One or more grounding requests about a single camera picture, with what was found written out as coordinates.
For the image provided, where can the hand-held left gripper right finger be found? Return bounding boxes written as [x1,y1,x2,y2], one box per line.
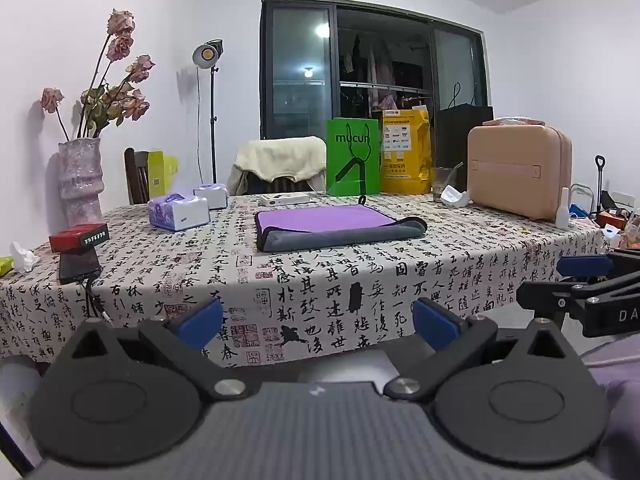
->
[382,297,581,403]

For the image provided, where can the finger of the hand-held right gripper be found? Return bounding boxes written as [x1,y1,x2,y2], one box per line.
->
[516,281,593,312]
[556,249,640,280]

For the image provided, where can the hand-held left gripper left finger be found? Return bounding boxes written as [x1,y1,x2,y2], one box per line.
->
[60,296,249,402]

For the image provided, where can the grey towel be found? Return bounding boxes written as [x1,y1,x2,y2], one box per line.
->
[257,216,428,254]

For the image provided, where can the purple towel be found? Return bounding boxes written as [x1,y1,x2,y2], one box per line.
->
[254,205,402,242]

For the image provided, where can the small white bottle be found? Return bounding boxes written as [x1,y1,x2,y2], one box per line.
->
[556,187,572,230]

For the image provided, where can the person's purple trouser leg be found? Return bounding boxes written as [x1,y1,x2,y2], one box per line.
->
[582,334,640,480]

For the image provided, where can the calligraphy print tablecloth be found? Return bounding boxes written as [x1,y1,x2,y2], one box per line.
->
[0,191,622,367]

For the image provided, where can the purple tissue pack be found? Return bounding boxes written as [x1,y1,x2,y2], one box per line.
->
[148,192,211,233]

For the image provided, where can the pink suitcase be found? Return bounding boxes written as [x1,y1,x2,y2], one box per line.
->
[467,117,575,221]

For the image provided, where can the white tissue pack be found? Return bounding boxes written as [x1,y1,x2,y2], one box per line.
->
[192,183,230,211]

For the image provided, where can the white face mask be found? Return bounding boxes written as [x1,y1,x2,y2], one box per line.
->
[440,185,474,209]

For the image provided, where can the black phone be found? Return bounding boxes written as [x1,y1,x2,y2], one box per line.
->
[58,250,101,284]

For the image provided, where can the clear glass cup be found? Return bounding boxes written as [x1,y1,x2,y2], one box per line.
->
[431,165,458,202]

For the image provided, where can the flat white box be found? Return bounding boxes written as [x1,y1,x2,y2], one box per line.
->
[258,192,311,207]

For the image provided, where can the red and black box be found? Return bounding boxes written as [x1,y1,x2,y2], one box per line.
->
[48,222,110,254]

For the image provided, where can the yellow-green box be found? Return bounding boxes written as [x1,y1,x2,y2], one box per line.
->
[142,150,180,199]

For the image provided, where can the dark wooden chair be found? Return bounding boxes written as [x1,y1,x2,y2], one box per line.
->
[123,147,152,206]

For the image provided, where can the yellow plastic bag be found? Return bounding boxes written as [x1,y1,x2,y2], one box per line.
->
[380,106,432,195]

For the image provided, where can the pink speckled vase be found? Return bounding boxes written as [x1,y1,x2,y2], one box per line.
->
[57,137,105,229]

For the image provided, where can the cream jacket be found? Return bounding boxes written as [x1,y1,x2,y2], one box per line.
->
[227,136,327,196]

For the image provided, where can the green paper bag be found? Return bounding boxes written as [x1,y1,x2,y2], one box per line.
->
[326,117,382,197]

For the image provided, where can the crumpled white tissue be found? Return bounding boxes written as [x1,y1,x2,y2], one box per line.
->
[9,241,41,274]

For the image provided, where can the dried pink roses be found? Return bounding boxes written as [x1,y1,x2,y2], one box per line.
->
[40,8,157,141]

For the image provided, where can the hanging clothes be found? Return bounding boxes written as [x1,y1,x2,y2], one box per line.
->
[340,34,432,111]

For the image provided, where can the studio light on stand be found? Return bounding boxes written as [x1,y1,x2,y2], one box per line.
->
[192,39,225,185]

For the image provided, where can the black framed sliding window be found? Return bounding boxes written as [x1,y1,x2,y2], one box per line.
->
[259,0,489,142]

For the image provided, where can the black cart handle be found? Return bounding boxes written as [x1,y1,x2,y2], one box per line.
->
[594,155,607,219]

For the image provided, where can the black cable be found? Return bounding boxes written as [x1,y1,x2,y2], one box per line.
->
[82,270,114,322]

